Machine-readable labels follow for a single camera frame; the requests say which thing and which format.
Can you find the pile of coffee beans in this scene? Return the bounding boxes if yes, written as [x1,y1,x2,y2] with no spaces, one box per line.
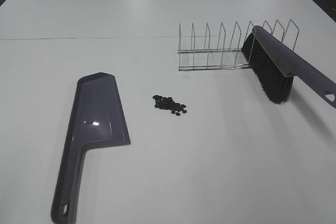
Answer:
[152,94,187,116]

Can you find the purple plastic dustpan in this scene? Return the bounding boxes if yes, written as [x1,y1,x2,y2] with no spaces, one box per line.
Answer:
[50,72,131,223]

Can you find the purple hand brush black bristles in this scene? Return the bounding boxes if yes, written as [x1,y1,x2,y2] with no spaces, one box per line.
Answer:
[242,26,335,108]

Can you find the chrome wire dish rack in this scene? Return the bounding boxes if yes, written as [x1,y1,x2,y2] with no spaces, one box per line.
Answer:
[177,19,300,72]

